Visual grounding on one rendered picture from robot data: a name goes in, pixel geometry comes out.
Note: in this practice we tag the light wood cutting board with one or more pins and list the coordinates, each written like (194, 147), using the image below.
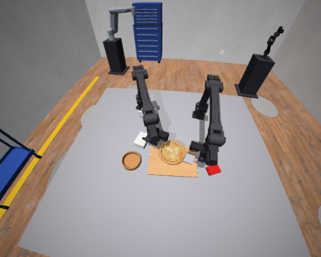
(158, 167)

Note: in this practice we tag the pizza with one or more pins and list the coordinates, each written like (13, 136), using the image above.
(172, 152)

